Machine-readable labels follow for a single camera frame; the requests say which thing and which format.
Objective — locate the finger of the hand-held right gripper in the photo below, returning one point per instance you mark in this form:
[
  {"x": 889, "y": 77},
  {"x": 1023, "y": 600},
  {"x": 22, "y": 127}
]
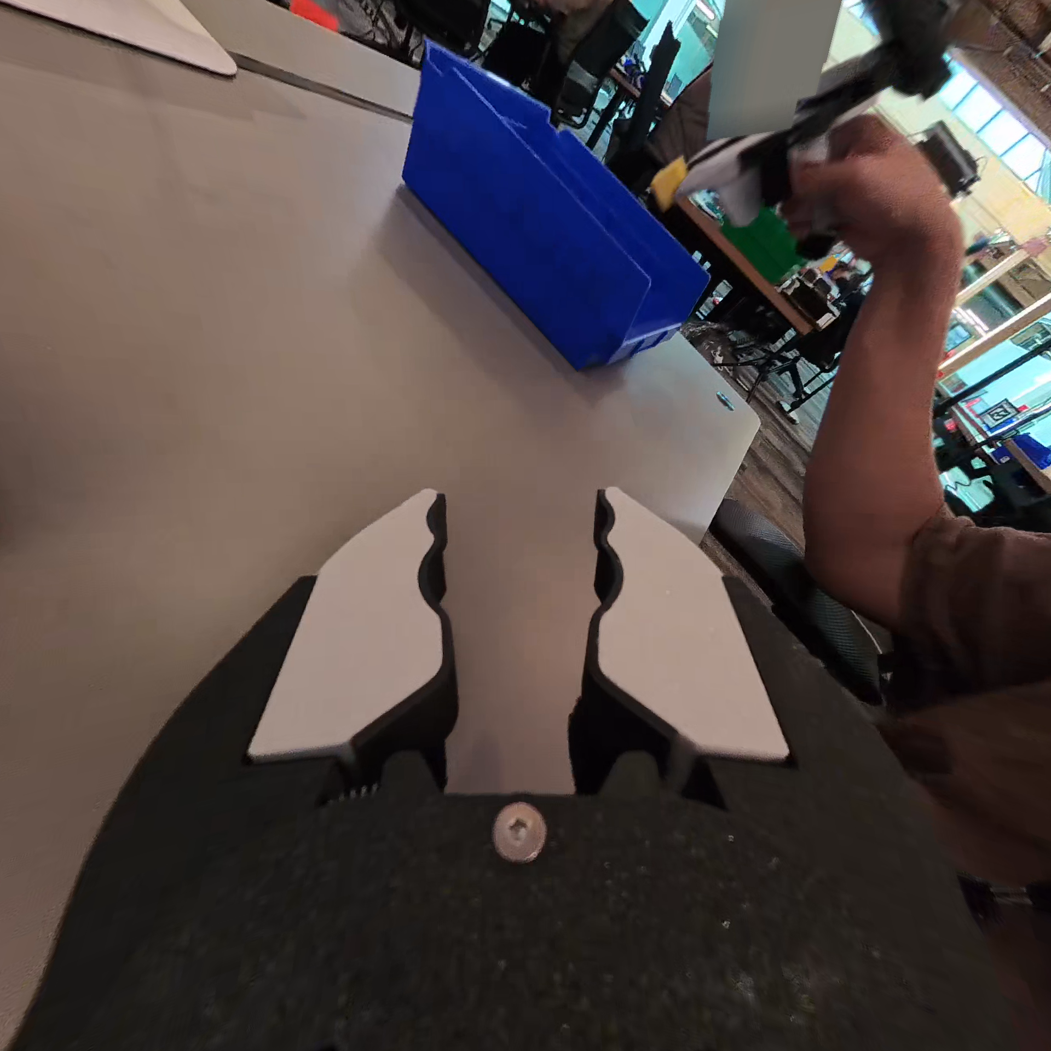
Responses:
[{"x": 731, "y": 165}]

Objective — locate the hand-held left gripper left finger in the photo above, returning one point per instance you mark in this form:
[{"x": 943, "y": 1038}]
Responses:
[{"x": 358, "y": 649}]

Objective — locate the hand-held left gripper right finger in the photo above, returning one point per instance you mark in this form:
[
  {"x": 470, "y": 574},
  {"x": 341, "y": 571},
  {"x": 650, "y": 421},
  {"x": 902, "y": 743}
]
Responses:
[{"x": 682, "y": 649}]

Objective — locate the yellow wooden block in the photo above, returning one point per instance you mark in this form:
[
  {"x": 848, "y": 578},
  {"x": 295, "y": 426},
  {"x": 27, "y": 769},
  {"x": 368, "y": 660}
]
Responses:
[{"x": 665, "y": 184}]

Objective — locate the blue plastic bin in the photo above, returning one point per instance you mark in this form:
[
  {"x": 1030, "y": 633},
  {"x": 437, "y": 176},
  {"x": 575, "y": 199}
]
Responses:
[{"x": 542, "y": 230}]

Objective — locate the person's right forearm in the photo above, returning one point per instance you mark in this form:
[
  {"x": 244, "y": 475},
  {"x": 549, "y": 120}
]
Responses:
[{"x": 879, "y": 444}]

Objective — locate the grey desk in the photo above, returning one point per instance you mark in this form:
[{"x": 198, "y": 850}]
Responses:
[{"x": 197, "y": 378}]

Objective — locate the person's right hand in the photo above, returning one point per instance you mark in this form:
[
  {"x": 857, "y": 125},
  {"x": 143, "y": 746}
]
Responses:
[{"x": 879, "y": 197}]

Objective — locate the green plastic bin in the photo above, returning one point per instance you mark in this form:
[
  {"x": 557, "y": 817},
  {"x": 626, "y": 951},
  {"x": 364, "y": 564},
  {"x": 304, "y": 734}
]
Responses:
[{"x": 759, "y": 247}]

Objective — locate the wooden table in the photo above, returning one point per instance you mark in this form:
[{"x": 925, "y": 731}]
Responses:
[{"x": 748, "y": 255}]

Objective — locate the person's brown clothing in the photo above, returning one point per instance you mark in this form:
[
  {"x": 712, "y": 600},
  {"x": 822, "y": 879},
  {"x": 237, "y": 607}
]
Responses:
[{"x": 969, "y": 723}]

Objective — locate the white board stand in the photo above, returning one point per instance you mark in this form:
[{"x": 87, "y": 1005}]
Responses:
[{"x": 123, "y": 25}]

